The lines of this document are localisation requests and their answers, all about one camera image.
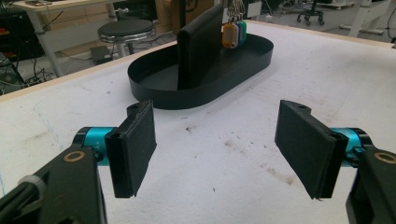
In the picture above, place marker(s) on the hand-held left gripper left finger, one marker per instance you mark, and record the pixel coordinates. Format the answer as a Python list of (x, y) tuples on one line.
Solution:
[(132, 155)]

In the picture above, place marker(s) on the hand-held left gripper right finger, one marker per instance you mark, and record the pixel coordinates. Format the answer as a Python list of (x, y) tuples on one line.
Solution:
[(306, 149)]

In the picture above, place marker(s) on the black oval tray with hanger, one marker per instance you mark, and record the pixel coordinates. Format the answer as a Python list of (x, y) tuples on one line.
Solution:
[(239, 67)]

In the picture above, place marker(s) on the black wallet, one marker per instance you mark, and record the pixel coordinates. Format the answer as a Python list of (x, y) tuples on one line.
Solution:
[(199, 46)]

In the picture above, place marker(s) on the white table mat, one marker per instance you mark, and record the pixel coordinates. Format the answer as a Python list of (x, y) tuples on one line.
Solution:
[(218, 161)]

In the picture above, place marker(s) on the wooden table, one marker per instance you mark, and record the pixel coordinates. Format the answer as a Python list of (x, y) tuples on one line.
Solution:
[(77, 73)]

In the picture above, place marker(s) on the dark floor box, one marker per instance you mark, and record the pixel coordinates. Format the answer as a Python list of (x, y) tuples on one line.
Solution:
[(101, 54)]

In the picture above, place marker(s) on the black round stool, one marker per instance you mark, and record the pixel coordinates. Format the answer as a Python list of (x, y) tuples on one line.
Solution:
[(126, 29)]

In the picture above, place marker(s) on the office chair base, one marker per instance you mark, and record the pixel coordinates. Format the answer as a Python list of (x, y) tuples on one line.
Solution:
[(309, 14)]

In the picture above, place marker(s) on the white desk leg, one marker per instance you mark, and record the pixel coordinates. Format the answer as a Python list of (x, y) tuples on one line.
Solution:
[(367, 17)]

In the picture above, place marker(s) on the wooden desk with white legs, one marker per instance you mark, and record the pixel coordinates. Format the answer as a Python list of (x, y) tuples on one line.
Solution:
[(43, 34)]

